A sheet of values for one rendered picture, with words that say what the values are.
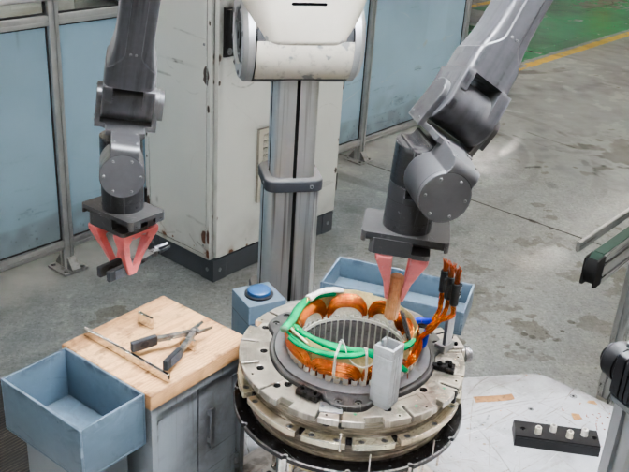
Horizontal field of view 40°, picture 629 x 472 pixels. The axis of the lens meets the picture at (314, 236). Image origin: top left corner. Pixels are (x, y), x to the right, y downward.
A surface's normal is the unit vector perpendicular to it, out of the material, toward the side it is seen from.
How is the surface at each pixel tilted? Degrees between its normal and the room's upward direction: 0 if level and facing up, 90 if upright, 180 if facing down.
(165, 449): 90
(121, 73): 112
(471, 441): 0
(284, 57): 104
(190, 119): 90
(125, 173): 89
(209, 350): 0
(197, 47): 90
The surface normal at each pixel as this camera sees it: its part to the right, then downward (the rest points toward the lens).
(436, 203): 0.18, 0.46
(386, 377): -0.58, 0.32
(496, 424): 0.06, -0.90
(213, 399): 0.79, 0.31
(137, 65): 0.12, 0.74
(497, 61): 0.38, 0.18
